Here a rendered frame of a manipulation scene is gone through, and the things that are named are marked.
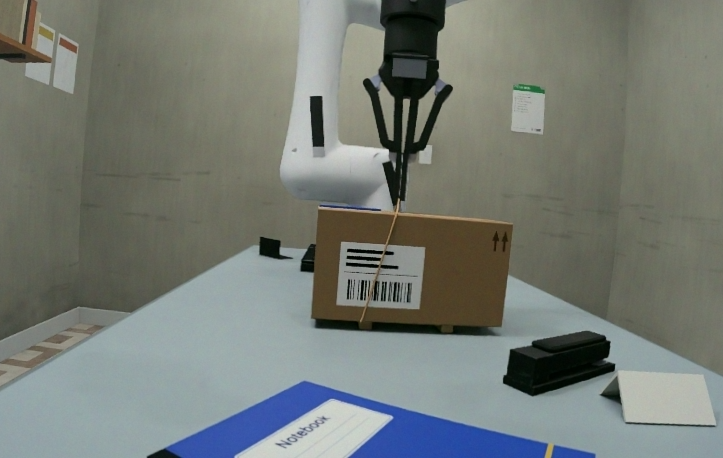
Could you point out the blue notebook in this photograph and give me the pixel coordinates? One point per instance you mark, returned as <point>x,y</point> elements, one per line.
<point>308,420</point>

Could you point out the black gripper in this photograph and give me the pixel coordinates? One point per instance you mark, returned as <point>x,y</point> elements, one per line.
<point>406,35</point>

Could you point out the black stapler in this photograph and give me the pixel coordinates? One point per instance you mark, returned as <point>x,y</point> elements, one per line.
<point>529,366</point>

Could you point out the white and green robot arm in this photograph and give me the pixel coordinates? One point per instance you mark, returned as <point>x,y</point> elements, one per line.
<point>315,166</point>

